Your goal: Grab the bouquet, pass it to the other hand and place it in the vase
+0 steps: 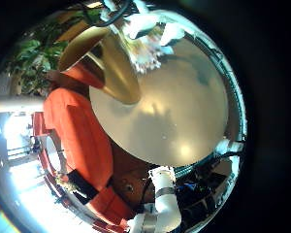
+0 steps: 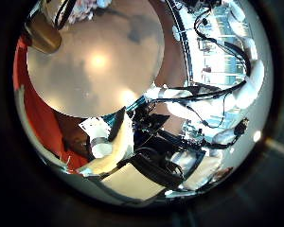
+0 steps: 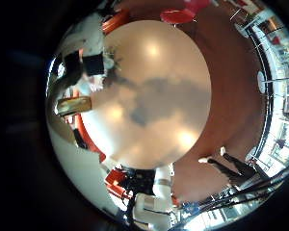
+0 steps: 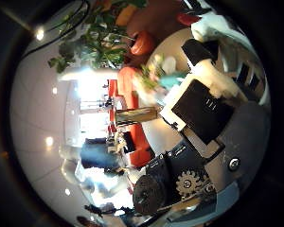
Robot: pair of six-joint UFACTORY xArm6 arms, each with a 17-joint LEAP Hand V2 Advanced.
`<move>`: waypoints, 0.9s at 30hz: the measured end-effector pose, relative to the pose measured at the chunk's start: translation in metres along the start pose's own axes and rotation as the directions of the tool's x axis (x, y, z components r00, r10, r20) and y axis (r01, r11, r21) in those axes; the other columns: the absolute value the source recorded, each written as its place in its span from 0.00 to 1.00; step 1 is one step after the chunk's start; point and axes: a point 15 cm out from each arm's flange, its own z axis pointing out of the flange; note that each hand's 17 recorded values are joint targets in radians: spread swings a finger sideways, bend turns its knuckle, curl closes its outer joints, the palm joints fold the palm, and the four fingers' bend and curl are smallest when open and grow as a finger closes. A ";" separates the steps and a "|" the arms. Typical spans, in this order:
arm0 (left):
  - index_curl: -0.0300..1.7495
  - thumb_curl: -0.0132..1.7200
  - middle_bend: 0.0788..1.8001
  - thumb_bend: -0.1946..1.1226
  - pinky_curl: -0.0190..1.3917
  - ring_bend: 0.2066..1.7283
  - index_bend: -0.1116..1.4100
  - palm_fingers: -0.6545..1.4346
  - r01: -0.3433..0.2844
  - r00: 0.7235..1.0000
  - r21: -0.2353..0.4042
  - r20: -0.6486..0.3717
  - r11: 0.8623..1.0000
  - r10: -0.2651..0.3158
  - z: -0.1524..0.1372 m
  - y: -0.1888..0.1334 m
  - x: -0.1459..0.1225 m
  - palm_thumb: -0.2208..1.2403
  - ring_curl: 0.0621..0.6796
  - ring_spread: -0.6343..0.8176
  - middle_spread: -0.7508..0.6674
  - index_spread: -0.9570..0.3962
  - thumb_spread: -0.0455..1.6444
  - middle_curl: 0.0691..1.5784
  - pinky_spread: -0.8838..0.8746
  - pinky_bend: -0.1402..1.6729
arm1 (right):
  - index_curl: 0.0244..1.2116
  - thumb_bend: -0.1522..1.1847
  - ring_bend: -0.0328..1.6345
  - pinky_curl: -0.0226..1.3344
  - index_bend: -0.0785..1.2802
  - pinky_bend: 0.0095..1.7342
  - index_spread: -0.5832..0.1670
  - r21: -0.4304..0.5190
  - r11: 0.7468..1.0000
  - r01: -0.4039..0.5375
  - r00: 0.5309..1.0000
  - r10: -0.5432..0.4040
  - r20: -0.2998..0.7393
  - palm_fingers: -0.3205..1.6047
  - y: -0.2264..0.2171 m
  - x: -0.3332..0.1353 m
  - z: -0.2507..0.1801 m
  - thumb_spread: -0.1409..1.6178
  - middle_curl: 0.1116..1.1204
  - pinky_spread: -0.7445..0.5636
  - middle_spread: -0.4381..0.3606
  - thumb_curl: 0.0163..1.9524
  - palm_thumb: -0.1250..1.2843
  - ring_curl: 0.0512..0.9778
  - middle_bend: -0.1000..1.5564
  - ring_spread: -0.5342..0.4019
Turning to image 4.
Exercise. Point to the artificial flower bouquet green orange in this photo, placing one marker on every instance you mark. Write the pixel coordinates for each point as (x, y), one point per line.
(104, 47)

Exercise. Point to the person in blue clothes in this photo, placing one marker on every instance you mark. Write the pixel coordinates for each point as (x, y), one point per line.
(97, 154)

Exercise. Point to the orange red sofa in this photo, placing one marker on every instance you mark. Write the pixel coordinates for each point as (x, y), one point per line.
(134, 126)

